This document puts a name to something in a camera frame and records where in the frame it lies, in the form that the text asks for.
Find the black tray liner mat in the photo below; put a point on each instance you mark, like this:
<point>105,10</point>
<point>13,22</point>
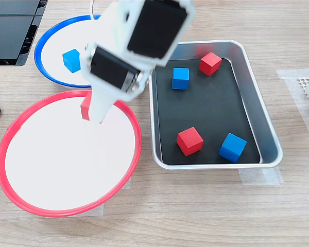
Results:
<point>208,108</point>

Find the red wooden cube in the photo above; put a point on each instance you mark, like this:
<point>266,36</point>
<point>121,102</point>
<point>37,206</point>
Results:
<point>209,63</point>
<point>85,108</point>
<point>190,141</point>

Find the clear tape strip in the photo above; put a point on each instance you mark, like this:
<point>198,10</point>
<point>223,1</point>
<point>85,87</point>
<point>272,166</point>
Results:
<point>128,184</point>
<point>260,177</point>
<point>98,209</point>

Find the black flat electronic device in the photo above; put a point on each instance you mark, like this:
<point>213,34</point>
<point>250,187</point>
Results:
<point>7,38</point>

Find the silver metal tray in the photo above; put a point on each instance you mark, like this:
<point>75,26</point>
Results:
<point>262,103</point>

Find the white mesh grid mat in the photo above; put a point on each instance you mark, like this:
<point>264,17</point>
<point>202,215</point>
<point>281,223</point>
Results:
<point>302,82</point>

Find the pale translucent sheet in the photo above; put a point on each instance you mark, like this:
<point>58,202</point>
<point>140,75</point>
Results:
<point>289,77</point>

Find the white dish blue rim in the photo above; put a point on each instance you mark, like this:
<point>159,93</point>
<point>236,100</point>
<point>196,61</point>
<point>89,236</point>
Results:
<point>54,43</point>

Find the blue wooden cube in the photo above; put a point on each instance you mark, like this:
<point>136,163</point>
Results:
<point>180,78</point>
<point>70,60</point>
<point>232,148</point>

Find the white dish red rim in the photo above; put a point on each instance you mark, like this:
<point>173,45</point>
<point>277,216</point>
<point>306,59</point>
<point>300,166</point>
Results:
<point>67,159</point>

